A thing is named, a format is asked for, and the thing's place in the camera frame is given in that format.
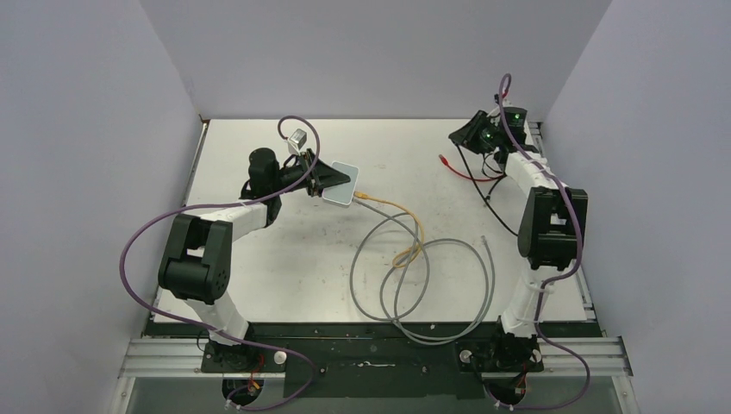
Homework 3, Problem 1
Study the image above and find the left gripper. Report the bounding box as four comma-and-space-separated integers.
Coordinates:
270, 149, 350, 198

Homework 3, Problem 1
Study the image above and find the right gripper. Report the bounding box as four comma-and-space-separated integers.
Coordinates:
448, 111, 502, 155

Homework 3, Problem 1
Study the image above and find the white network switch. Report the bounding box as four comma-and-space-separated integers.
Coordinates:
322, 161, 359, 207

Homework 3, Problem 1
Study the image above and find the red ethernet cable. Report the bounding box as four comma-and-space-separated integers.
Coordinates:
438, 154, 503, 184

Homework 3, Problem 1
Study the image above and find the black ethernet cable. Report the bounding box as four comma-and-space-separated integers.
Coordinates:
454, 143, 521, 238

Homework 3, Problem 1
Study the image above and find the yellow ethernet cable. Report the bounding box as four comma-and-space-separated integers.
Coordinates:
353, 191, 427, 270

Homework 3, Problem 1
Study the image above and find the grey ethernet cable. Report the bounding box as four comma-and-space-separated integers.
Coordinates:
349, 199, 497, 347

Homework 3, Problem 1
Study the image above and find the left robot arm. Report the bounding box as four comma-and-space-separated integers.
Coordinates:
158, 147, 359, 372

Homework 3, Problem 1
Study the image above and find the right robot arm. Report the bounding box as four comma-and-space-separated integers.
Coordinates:
448, 107, 588, 338

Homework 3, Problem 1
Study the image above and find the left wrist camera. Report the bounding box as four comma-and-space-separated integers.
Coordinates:
286, 129, 308, 155

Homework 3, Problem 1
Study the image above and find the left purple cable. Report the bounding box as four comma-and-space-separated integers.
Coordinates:
118, 116, 321, 412

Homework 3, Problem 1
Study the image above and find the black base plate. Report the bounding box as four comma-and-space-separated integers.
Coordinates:
122, 323, 617, 398

